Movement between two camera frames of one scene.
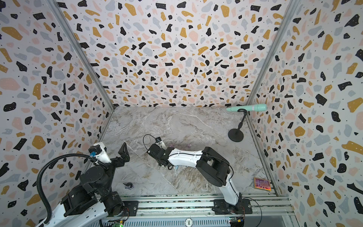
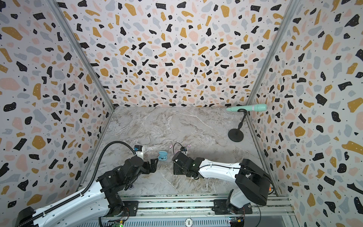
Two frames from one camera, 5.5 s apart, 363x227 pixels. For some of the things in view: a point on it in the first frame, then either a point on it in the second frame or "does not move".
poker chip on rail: [188, 222] does not move
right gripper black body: [154, 152] -> [178, 162]
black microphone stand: [236, 135] does not move
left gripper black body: [118, 162] -> [146, 169]
